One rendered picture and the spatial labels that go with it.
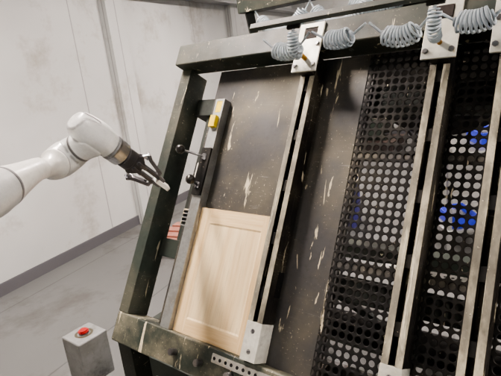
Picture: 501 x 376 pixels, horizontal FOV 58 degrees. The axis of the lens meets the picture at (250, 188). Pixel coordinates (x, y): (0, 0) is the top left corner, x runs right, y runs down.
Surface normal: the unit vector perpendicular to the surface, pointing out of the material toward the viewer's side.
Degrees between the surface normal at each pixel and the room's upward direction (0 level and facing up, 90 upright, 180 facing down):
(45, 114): 90
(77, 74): 90
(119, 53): 90
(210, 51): 59
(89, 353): 90
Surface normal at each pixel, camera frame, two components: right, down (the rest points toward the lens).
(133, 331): -0.58, -0.26
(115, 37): 0.88, 0.02
